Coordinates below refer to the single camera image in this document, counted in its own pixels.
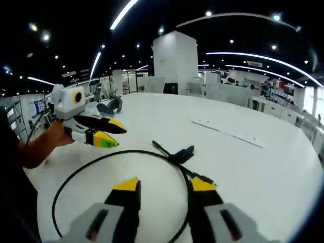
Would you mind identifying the black monitor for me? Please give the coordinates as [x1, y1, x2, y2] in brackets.
[163, 82, 179, 95]

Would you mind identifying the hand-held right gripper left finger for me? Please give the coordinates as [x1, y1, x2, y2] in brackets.
[59, 176, 142, 243]

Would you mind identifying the curved ceiling light strip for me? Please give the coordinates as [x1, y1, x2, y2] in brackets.
[206, 52, 317, 88]

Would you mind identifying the black charging cable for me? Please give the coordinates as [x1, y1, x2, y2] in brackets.
[52, 140, 219, 239]

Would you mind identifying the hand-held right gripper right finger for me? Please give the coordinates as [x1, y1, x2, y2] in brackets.
[189, 178, 275, 243]

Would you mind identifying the short ceiling light strip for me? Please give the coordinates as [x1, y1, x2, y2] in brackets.
[89, 52, 102, 79]

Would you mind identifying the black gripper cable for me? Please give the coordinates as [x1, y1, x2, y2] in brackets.
[25, 103, 55, 145]

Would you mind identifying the white desk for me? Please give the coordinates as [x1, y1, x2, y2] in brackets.
[24, 92, 324, 243]

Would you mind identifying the grey headset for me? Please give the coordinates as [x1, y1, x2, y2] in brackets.
[97, 97, 124, 115]

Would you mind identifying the white square pillar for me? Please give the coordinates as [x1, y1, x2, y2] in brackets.
[152, 30, 199, 96]

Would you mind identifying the black Velcro strap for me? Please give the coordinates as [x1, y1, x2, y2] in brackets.
[169, 145, 195, 165]

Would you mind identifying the white partition panel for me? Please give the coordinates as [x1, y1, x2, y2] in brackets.
[205, 83, 255, 107]

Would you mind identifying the person's left hand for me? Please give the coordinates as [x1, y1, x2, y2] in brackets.
[46, 120, 74, 148]

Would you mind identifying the straight ceiling light strip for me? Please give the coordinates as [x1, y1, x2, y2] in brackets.
[110, 0, 139, 30]

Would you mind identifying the white office chair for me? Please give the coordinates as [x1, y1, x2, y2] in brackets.
[144, 77, 166, 94]
[186, 81, 204, 97]

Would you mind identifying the white desk cable cover strip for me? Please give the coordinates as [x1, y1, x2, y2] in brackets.
[191, 118, 269, 149]

